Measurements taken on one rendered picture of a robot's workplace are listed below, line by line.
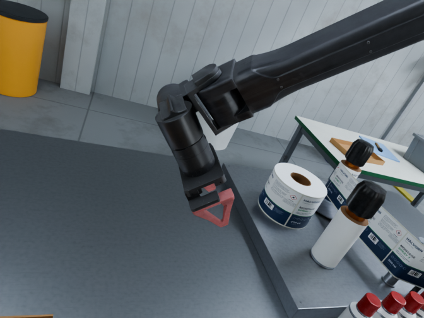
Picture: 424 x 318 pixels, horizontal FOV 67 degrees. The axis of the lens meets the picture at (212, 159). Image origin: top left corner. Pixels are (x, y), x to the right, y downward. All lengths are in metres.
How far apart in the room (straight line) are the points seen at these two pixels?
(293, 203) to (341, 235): 0.18
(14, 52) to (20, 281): 2.65
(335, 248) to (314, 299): 0.17
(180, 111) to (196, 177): 0.11
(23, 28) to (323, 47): 2.96
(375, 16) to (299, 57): 0.09
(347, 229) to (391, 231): 0.22
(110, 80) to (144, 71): 0.40
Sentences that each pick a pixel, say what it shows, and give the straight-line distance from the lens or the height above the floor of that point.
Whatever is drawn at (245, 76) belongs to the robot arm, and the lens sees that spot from 0.42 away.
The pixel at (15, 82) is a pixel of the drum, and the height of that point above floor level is 0.15.
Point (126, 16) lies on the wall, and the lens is 3.67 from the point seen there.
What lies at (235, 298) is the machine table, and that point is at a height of 0.83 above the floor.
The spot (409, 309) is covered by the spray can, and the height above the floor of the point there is 1.06.
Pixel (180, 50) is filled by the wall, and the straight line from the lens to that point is 3.76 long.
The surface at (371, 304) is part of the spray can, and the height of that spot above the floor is 1.08.
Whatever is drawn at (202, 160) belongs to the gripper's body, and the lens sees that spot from 0.48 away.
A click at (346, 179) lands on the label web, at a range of 1.36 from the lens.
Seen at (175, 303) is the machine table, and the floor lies 0.83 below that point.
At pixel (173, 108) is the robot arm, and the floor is 1.33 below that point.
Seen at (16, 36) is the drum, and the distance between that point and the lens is 3.25.
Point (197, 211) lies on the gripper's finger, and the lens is 0.48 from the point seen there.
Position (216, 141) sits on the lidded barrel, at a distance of 3.38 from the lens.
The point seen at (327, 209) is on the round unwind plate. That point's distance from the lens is 1.39.
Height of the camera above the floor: 1.50
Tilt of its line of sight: 28 degrees down
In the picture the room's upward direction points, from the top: 22 degrees clockwise
